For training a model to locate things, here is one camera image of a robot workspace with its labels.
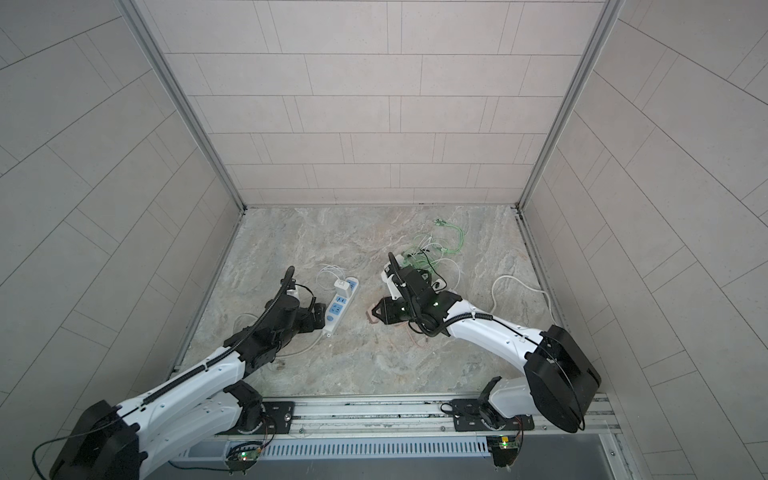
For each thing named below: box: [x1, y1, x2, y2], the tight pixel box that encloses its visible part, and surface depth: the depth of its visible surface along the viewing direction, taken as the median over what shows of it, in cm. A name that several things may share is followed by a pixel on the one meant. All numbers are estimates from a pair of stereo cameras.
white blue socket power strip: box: [323, 277, 359, 337], surface depth 89 cm
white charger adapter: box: [334, 279, 350, 295], surface depth 88 cm
